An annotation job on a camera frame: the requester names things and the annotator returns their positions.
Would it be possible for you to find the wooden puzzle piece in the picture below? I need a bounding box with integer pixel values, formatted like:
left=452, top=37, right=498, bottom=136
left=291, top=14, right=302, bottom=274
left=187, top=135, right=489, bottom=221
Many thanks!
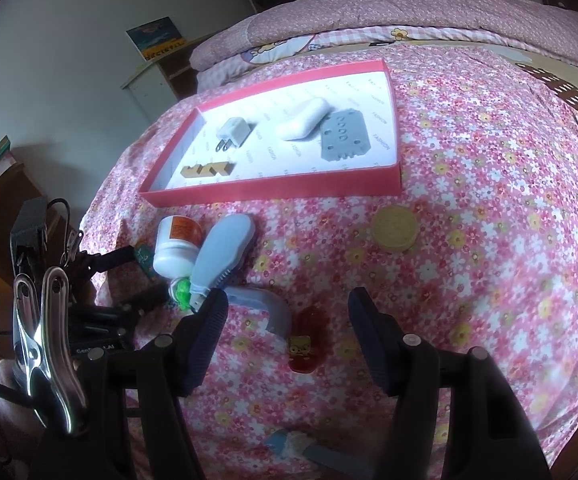
left=181, top=160, right=237, bottom=181

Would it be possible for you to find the red translucent toy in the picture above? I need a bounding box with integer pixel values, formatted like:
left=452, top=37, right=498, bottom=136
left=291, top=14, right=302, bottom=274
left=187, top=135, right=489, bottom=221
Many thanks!
left=287, top=306, right=330, bottom=375

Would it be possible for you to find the blue grey curved plastic piece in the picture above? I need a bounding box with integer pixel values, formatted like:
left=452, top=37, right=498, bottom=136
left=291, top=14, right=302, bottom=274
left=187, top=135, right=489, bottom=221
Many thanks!
left=224, top=286, right=292, bottom=340

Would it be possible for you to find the round wooden lid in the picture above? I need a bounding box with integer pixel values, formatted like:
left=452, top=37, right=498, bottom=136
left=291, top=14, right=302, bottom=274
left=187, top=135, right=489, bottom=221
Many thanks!
left=371, top=205, right=420, bottom=254

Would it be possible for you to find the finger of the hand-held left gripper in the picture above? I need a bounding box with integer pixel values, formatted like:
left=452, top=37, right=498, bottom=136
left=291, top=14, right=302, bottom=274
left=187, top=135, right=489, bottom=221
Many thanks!
left=119, top=284, right=170, bottom=313
left=76, top=245, right=137, bottom=281

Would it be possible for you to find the white charger plug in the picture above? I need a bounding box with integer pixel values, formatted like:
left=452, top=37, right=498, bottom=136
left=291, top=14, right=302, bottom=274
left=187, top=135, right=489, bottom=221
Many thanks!
left=214, top=117, right=252, bottom=153

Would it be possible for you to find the beige mat with brown print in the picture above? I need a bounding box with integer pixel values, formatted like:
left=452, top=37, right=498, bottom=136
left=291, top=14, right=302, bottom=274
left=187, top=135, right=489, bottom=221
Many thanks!
left=489, top=42, right=578, bottom=151

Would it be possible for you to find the grey perforated plastic plate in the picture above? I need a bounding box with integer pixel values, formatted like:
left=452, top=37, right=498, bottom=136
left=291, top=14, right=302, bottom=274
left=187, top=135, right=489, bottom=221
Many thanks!
left=317, top=108, right=374, bottom=161

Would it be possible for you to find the blue grey correction tape dispenser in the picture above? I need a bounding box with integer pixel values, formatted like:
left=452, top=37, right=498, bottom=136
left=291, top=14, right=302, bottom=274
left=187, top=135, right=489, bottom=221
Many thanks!
left=187, top=213, right=256, bottom=316

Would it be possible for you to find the blue and white tool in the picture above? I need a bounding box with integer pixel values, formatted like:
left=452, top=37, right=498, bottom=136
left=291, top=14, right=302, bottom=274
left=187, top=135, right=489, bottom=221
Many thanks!
left=263, top=430, right=375, bottom=480

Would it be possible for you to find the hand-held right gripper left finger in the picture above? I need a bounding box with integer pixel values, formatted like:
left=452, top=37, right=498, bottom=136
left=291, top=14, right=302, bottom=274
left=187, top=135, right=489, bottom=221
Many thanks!
left=86, top=290, right=230, bottom=480

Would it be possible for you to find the cartoon printed checked sheet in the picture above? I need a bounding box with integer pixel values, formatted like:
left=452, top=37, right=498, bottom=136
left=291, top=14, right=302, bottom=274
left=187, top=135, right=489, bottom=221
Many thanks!
left=196, top=25, right=470, bottom=91

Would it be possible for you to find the metal spring clip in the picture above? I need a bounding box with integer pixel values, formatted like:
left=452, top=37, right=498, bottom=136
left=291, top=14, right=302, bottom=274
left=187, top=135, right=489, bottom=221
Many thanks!
left=13, top=266, right=90, bottom=436

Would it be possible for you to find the green frog figure keychain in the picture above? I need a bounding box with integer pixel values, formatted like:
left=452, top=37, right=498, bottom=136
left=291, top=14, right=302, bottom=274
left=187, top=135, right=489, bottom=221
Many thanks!
left=169, top=276, right=195, bottom=316

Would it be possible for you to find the pink cardboard box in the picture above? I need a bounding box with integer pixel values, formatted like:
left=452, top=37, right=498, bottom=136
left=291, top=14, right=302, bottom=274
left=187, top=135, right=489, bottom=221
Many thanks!
left=138, top=59, right=404, bottom=208

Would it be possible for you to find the pink folded quilt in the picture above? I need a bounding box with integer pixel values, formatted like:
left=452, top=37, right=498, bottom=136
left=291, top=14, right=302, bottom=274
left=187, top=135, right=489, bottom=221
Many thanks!
left=189, top=0, right=578, bottom=73

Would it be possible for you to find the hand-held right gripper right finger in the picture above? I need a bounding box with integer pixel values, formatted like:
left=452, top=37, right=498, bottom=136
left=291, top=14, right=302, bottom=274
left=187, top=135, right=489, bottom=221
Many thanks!
left=347, top=287, right=552, bottom=480

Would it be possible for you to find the white side shelf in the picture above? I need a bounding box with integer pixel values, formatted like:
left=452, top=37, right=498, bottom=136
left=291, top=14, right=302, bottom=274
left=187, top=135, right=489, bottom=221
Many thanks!
left=120, top=35, right=215, bottom=121

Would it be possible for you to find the blue and yellow picture book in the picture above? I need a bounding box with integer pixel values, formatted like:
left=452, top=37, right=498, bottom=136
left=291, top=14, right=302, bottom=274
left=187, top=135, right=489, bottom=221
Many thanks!
left=126, top=16, right=187, bottom=63

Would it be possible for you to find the white bottle with orange label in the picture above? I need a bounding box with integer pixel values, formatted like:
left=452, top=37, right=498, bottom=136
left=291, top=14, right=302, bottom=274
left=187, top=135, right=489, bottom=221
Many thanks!
left=153, top=215, right=205, bottom=278

